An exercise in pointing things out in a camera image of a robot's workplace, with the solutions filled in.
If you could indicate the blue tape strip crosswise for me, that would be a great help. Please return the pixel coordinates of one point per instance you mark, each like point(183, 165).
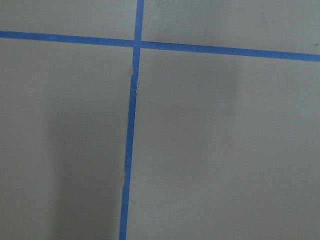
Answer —
point(159, 46)

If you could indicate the blue tape strip lengthwise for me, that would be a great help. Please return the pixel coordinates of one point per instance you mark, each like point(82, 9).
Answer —
point(136, 53)

